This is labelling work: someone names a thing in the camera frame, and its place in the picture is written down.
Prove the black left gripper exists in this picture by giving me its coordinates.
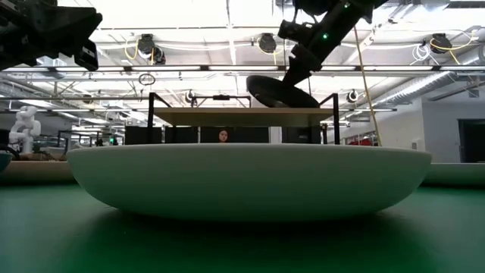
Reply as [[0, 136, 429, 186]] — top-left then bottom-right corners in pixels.
[[33, 6, 103, 64]]

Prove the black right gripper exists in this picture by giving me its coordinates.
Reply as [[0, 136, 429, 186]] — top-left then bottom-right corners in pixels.
[[282, 42, 324, 89]]

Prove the black plate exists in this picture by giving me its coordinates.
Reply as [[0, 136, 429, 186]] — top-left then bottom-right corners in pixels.
[[246, 74, 321, 109]]

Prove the peach plate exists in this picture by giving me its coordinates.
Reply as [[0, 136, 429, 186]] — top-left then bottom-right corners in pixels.
[[0, 161, 76, 186]]

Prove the pale grey-green plate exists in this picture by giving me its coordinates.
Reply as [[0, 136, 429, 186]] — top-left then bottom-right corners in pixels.
[[422, 162, 485, 187]]

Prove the black partition panel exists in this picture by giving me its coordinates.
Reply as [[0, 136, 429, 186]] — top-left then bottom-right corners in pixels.
[[282, 126, 323, 145], [199, 126, 270, 144], [164, 126, 199, 144], [124, 126, 164, 145]]

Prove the red background object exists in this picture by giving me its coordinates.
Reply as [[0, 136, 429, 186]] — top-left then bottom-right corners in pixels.
[[347, 136, 374, 146]]

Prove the large white bowl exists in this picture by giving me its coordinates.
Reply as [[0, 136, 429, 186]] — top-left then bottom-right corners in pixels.
[[66, 143, 433, 223]]

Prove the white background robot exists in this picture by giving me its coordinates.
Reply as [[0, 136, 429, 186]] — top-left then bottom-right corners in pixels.
[[8, 105, 42, 155]]

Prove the pale blue bowl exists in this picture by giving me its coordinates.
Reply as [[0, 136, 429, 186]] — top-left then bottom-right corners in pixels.
[[0, 151, 13, 172]]

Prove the dark doorway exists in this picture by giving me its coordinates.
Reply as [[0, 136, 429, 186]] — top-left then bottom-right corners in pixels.
[[457, 118, 485, 164]]

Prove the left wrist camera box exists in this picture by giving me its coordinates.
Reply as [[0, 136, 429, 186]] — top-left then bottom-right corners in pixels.
[[74, 39, 100, 72]]

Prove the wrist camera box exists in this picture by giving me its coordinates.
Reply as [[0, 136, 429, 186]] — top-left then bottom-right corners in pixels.
[[74, 39, 100, 72], [277, 20, 315, 43]]

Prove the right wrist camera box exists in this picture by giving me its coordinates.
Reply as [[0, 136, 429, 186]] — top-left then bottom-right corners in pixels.
[[277, 20, 315, 43]]

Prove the wooden shelf with black frame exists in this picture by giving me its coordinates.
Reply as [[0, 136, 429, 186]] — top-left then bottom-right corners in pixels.
[[146, 92, 341, 145]]

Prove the yellow hanging cable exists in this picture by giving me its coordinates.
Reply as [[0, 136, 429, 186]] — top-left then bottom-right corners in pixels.
[[352, 25, 383, 147]]

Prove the hanging wire coil ring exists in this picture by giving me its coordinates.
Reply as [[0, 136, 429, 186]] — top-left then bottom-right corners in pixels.
[[138, 72, 157, 86]]

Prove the black background gantry frame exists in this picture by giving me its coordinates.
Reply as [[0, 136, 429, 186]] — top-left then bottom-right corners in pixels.
[[191, 94, 252, 109]]

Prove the silver ceiling duct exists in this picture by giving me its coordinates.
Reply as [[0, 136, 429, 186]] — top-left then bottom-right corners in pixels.
[[373, 49, 485, 109]]

